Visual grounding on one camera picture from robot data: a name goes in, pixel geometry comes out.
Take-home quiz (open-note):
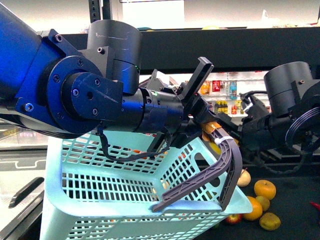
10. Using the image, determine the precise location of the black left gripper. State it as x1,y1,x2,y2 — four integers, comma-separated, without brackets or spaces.
147,69,218,148

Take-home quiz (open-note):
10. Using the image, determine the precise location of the mint green shopping basket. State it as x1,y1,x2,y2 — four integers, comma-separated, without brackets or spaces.
40,133,252,240

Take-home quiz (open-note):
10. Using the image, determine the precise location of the yellow orange pear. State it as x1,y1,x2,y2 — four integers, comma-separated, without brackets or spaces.
253,179,277,200

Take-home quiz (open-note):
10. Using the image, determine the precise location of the red apple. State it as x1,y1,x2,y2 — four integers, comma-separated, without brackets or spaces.
223,213,243,225

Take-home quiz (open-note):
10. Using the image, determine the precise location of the red chili pepper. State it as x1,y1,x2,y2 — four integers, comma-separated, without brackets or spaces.
310,201,320,211

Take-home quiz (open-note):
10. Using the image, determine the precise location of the black upper tray shelf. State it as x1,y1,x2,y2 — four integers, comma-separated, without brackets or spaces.
59,26,320,75

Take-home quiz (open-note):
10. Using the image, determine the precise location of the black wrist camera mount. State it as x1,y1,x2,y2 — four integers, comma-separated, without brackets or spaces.
176,56,214,110

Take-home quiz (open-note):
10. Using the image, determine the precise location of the grey basket handle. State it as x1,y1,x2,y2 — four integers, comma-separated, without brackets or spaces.
152,127,243,212

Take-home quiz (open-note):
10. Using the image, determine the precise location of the brown yellow pear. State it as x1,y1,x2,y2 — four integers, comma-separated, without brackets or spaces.
259,212,281,231

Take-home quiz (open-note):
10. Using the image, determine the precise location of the black fruit tray shelf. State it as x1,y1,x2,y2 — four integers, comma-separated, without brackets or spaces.
198,163,320,240

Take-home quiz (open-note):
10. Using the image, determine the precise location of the orange beside basket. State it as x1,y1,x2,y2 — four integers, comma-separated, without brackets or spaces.
243,196,263,221

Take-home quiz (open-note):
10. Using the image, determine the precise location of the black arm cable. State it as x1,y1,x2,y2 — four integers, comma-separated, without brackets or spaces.
96,127,173,162

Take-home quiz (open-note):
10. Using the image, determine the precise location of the small yellow green fruit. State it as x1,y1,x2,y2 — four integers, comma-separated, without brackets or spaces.
255,195,271,212

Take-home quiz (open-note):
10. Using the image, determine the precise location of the yellow lemon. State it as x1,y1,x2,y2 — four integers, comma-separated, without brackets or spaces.
209,142,222,155

